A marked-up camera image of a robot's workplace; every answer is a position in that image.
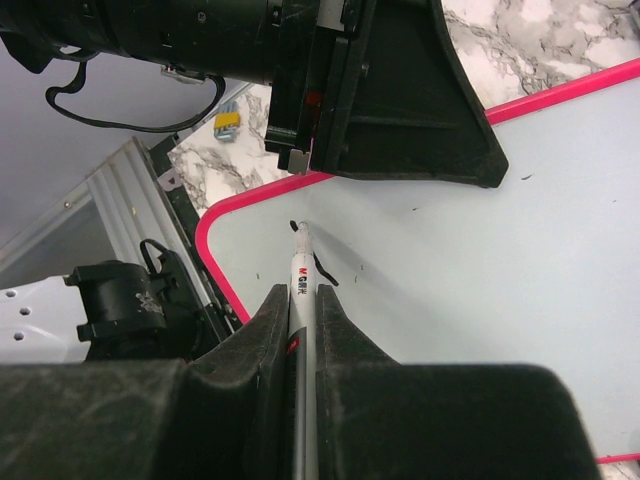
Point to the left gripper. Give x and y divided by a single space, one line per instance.
374 90

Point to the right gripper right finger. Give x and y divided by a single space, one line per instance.
365 419

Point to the black and white marker pen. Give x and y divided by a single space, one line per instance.
306 269

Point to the yellow connector block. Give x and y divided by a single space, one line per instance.
227 122

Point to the pink framed whiteboard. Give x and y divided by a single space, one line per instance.
543 269

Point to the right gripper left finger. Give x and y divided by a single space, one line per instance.
235 396

